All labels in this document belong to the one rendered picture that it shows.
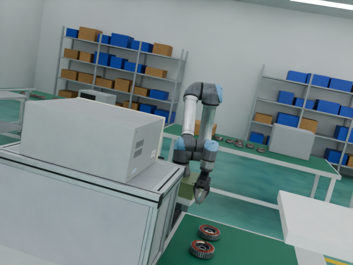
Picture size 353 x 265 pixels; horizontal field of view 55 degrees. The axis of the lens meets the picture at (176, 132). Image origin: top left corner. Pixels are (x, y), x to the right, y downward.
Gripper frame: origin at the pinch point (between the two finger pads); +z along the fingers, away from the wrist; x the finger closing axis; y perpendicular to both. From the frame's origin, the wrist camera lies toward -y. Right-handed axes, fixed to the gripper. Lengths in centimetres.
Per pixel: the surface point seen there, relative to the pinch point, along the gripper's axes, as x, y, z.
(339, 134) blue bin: -203, 583, -5
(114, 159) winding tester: 25, -74, -35
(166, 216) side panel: 7, -50, -9
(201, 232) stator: -6.7, -21.8, 6.3
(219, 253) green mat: -17.6, -32.0, 9.2
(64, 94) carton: 434, 585, 45
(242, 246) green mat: -27.8, -18.3, 9.3
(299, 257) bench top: -57, -11, 9
